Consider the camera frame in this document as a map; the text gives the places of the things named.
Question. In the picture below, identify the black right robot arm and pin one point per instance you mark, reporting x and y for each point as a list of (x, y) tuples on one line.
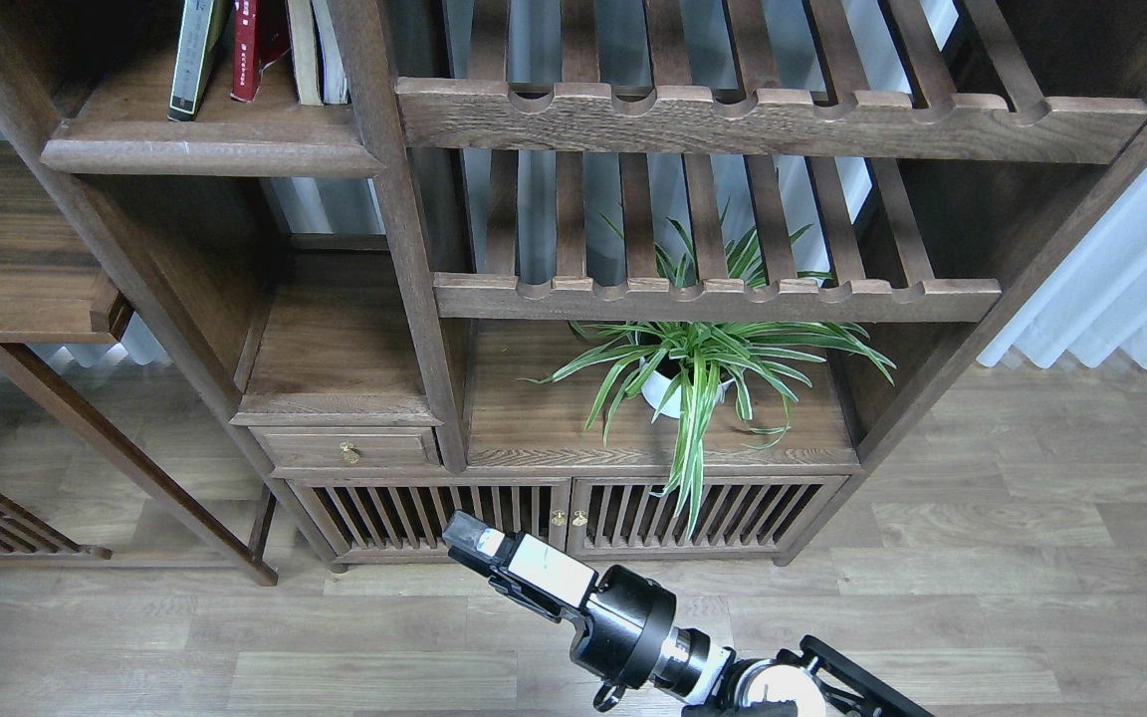
[(810, 681)]

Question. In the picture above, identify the wooden side shelf unit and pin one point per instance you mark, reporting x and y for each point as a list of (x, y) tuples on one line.
[(52, 291)]

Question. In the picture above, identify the green black thick book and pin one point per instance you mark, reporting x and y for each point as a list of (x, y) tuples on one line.
[(202, 25)]

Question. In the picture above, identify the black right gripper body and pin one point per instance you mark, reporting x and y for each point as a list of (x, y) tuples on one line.
[(626, 633)]

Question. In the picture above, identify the brass drawer knob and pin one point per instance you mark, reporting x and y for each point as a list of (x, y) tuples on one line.
[(348, 454)]

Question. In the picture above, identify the dark wooden bookshelf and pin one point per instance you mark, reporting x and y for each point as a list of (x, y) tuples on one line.
[(394, 272)]

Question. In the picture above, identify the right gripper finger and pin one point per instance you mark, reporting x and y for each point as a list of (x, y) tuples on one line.
[(521, 567)]

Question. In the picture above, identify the white upright book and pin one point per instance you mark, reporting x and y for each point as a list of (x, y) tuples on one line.
[(334, 80)]

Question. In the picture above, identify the green spider plant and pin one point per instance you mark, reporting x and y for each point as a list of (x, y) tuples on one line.
[(772, 351)]

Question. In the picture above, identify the beige upright book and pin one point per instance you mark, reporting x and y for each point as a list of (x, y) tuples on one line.
[(304, 50)]

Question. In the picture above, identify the red paperback book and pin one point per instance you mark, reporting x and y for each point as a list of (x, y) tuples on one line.
[(262, 36)]

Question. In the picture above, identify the white pleated curtain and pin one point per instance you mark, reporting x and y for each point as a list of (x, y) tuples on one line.
[(1095, 303)]

